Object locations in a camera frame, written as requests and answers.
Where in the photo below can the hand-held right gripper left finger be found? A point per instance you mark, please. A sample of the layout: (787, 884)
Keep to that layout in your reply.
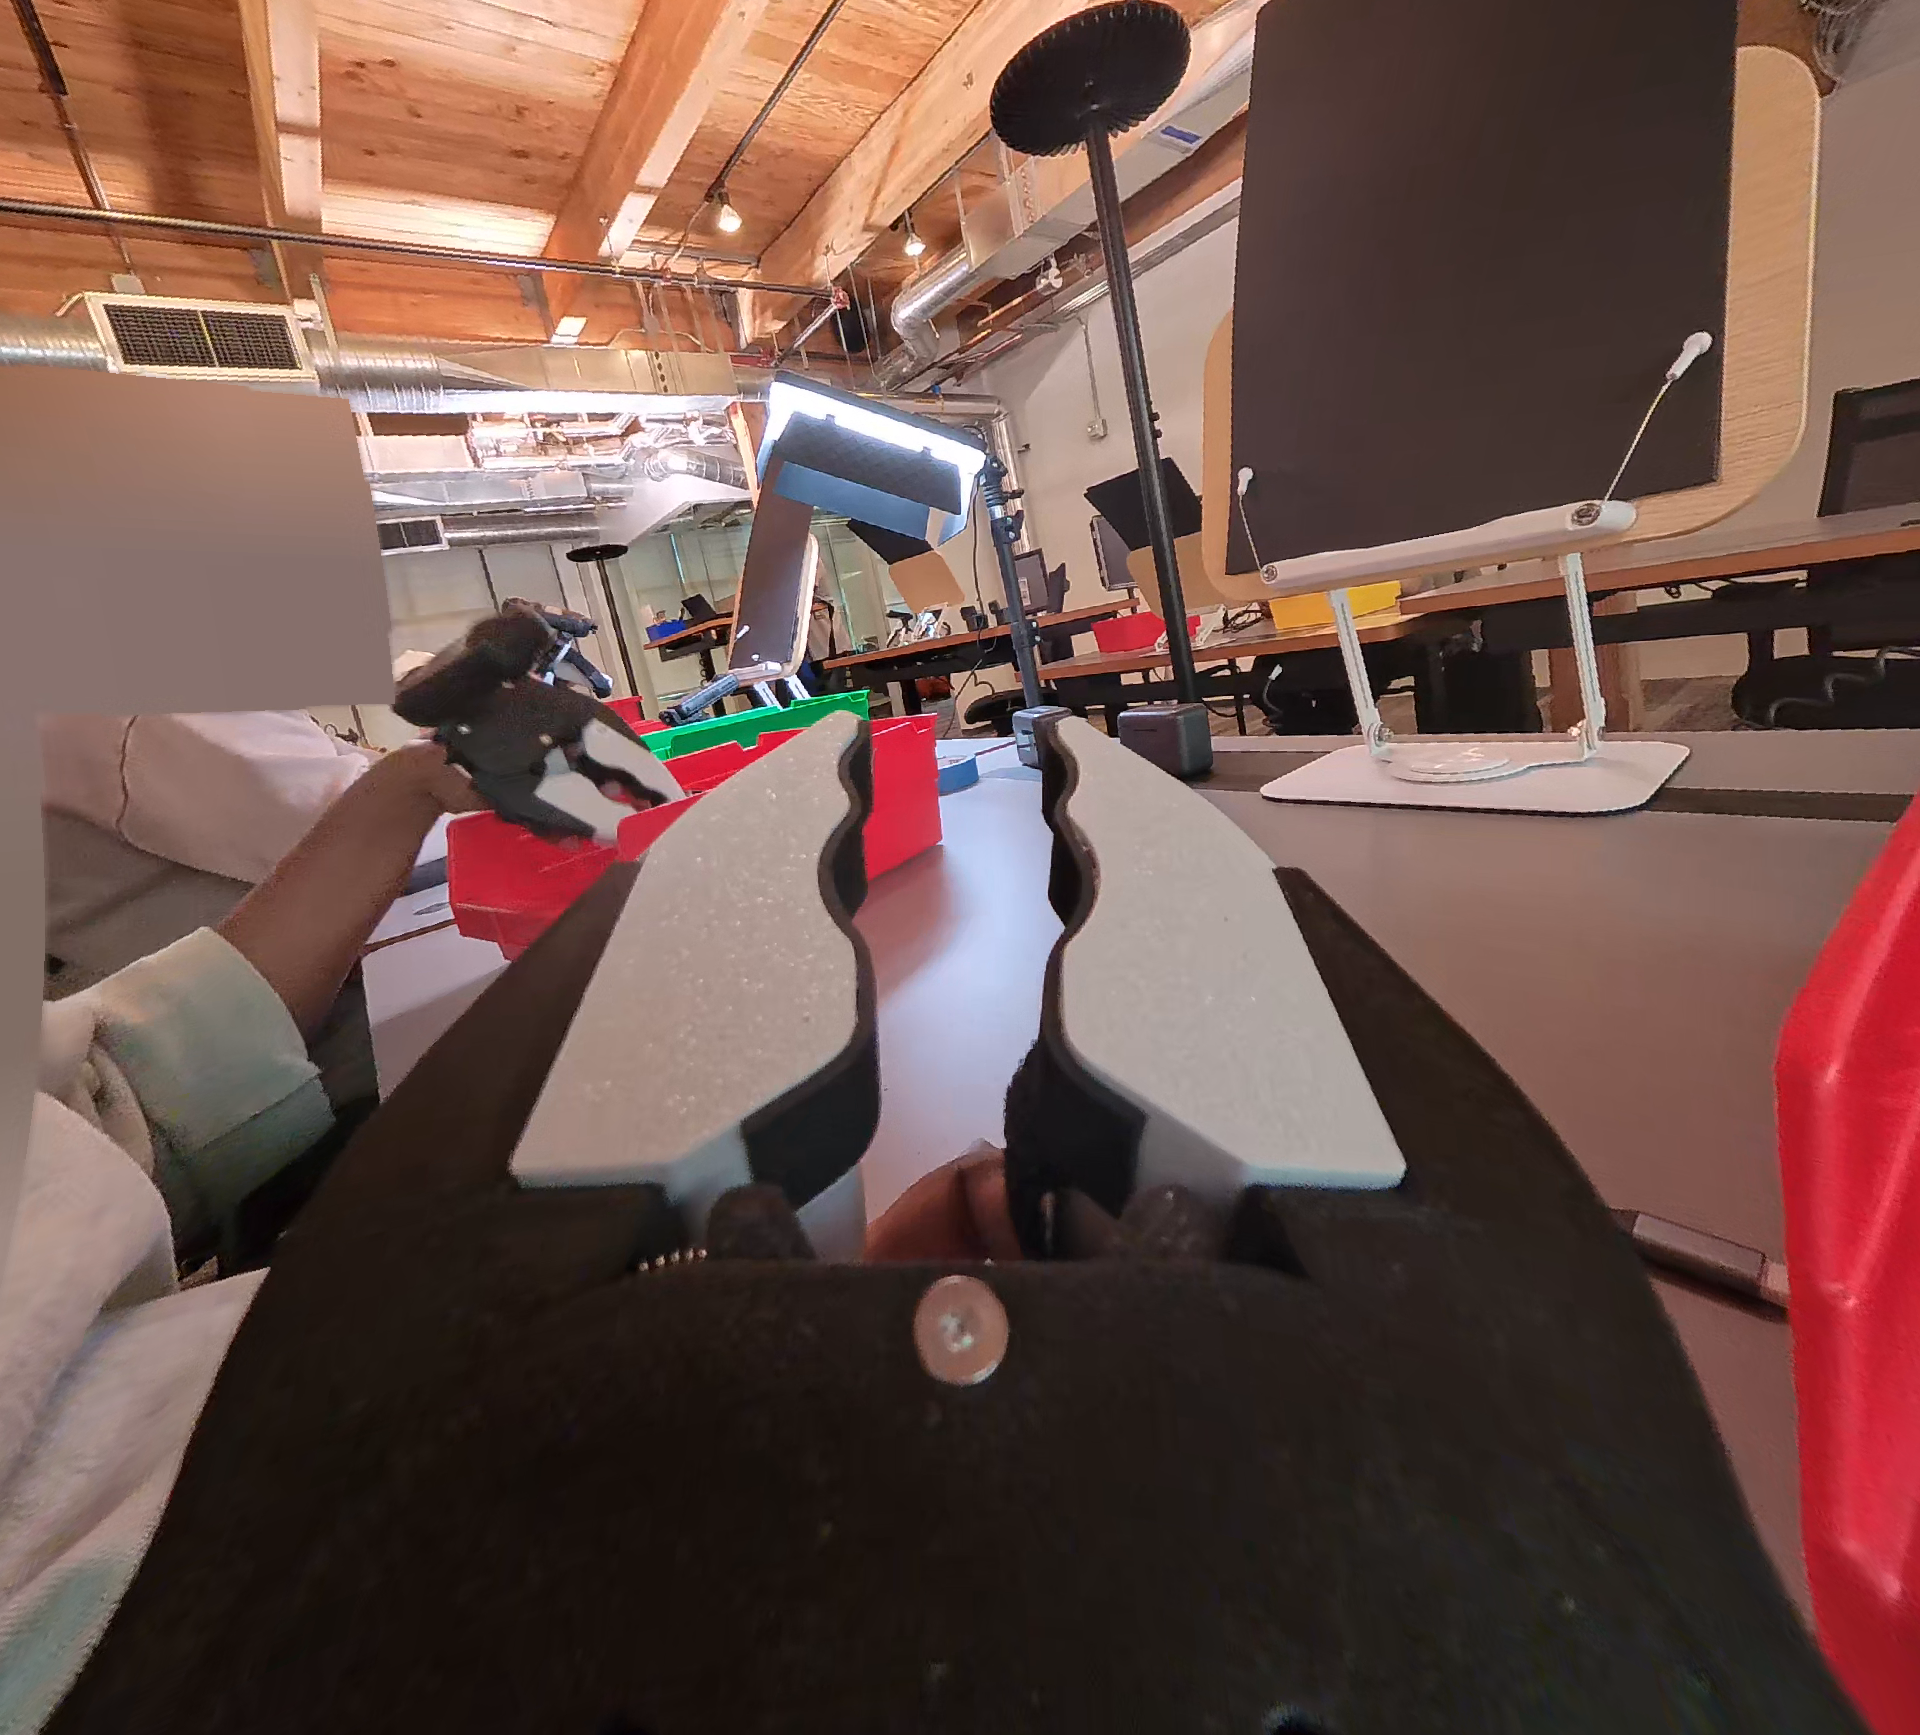
(716, 983)

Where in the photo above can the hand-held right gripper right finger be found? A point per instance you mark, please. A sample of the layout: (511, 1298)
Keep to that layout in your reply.
(1199, 1018)

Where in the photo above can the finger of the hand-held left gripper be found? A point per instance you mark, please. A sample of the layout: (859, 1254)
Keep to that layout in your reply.
(560, 810)
(621, 761)

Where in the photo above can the red plastic bin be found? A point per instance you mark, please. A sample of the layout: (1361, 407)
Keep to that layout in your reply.
(1859, 1240)
(1141, 629)
(552, 879)

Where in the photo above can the grey usb hub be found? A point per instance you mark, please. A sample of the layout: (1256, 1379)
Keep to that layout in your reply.
(1700, 1262)

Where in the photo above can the person's left forearm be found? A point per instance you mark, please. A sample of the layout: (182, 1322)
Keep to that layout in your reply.
(333, 879)

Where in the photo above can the person's right hand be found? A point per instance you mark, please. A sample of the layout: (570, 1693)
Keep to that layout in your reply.
(931, 1210)

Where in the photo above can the green plastic bin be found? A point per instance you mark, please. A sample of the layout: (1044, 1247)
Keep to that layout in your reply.
(748, 725)

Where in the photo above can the black disc-topped pole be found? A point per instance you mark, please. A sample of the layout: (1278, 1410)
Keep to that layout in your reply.
(1088, 75)
(606, 557)

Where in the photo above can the wooden board with black sheet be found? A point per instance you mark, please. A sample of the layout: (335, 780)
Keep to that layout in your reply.
(776, 594)
(1502, 193)

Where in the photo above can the grey pole clamp block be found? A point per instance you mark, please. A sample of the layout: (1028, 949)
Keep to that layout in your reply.
(1035, 733)
(1170, 733)

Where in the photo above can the blue tape roll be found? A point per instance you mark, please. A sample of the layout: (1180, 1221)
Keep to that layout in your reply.
(964, 769)

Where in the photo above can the studio light panel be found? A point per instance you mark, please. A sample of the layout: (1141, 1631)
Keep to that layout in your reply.
(867, 445)

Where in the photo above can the black light stand pole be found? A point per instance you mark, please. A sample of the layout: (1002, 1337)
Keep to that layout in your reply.
(1013, 594)

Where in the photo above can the yellow plastic bin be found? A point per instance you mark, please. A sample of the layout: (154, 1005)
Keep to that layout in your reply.
(1335, 605)

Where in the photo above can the white air vent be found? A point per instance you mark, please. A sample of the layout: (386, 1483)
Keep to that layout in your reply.
(191, 339)

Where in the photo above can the wooden office desk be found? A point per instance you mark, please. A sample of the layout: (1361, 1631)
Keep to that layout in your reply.
(1646, 552)

